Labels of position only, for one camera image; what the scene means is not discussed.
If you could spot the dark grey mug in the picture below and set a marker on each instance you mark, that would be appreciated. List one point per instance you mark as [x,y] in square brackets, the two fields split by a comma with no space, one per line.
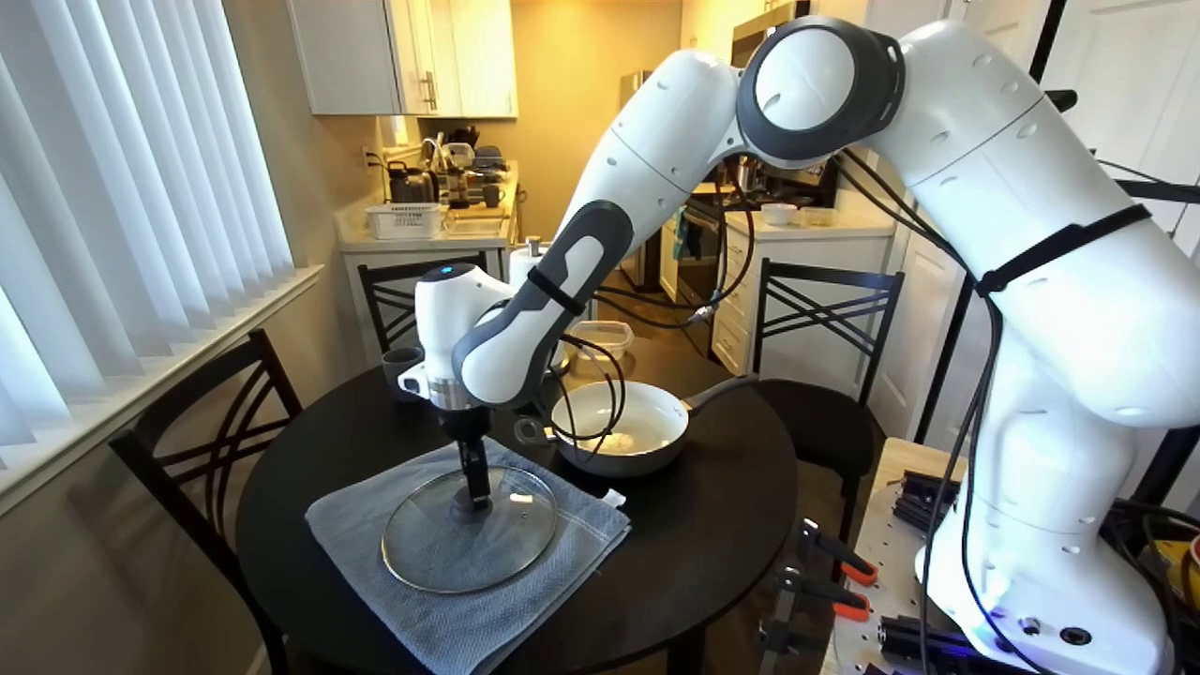
[398,378]

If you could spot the white plastic tub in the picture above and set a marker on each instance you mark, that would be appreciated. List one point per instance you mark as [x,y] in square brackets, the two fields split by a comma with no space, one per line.
[406,221]

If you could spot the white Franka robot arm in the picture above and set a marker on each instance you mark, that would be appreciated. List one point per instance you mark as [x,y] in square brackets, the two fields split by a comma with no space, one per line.
[1073,313]

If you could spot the white counter cabinet with drawers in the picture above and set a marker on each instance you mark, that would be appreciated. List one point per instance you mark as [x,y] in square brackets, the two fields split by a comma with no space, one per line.
[799,313]

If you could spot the blue grey folded towel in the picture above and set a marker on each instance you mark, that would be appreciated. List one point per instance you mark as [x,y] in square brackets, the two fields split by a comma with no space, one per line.
[500,619]

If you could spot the black metal dining chair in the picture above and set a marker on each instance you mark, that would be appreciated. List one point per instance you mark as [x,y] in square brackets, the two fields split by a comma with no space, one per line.
[826,378]
[208,451]
[416,293]

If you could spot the white vertical window blinds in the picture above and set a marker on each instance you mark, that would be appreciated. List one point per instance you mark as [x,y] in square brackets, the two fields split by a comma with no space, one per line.
[124,212]

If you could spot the black orange spring clamp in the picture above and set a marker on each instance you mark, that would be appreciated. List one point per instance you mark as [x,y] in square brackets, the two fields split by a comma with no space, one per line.
[841,563]
[830,603]

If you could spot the white kitchen counter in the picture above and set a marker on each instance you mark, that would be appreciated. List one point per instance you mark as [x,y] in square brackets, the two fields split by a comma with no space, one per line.
[426,239]

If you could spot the white robot base platform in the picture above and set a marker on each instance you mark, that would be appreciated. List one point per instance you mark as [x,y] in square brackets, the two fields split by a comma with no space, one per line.
[875,551]

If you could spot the round glass pot lid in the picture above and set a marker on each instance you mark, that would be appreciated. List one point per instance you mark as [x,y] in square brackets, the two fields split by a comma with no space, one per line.
[471,551]

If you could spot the white paper towel roll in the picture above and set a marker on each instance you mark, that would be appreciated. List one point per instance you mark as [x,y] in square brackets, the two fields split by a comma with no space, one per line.
[525,264]

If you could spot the black coffee maker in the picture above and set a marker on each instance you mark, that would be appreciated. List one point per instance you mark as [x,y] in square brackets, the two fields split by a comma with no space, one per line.
[411,182]

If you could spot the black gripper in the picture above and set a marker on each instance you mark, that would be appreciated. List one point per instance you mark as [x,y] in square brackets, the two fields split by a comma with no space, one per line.
[471,432]

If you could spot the white kitchen wall cabinet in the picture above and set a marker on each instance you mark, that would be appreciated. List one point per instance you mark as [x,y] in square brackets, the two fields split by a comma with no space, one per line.
[398,59]

